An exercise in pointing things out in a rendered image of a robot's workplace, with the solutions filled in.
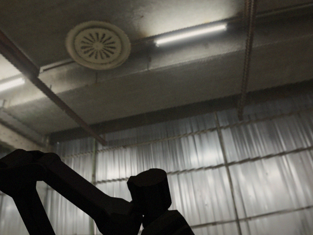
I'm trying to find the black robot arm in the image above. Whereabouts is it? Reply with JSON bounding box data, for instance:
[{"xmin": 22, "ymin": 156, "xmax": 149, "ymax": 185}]
[{"xmin": 0, "ymin": 149, "xmax": 172, "ymax": 235}]

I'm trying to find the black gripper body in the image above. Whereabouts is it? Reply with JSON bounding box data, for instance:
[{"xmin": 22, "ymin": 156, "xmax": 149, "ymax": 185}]
[{"xmin": 141, "ymin": 210, "xmax": 189, "ymax": 235}]

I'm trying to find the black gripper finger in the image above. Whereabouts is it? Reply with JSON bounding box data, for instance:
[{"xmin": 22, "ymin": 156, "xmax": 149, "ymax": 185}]
[{"xmin": 172, "ymin": 225, "xmax": 195, "ymax": 235}]

